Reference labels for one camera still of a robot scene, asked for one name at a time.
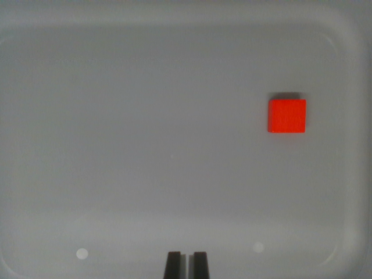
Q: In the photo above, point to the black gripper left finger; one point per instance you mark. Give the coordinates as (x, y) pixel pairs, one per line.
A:
(173, 266)

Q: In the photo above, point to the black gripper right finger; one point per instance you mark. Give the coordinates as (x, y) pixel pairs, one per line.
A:
(201, 266)

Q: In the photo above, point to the red wooden block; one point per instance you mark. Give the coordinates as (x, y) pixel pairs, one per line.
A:
(287, 115)

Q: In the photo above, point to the white plastic tray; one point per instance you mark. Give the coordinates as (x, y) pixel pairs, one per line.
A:
(162, 130)

